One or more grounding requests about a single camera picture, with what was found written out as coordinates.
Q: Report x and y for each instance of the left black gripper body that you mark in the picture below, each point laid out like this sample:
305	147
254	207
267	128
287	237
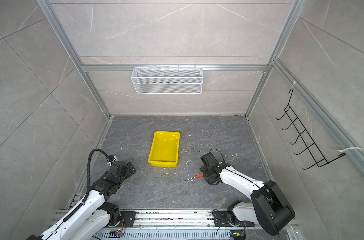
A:
123	178

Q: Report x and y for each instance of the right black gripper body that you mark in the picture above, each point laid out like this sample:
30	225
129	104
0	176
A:
207	172

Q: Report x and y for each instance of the orange handled screwdriver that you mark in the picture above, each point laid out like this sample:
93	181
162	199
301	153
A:
196	177

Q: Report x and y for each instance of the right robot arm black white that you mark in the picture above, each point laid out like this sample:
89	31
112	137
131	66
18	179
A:
270	208

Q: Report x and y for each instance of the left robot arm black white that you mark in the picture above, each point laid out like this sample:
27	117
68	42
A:
93	211

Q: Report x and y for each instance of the yellow plastic bin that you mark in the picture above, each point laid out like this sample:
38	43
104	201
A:
164	149

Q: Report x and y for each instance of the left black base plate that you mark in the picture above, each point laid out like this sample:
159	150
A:
126	219

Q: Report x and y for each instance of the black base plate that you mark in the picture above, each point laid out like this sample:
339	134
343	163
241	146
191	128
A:
126	219
226	218

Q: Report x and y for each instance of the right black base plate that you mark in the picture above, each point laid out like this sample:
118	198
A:
226	218

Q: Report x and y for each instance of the aluminium mounting rail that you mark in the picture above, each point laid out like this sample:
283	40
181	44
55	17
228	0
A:
186	225

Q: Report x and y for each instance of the white wire mesh basket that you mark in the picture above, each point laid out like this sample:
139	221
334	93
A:
167	80

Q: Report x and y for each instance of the black wire hook rack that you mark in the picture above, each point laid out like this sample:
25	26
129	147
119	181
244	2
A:
311	148

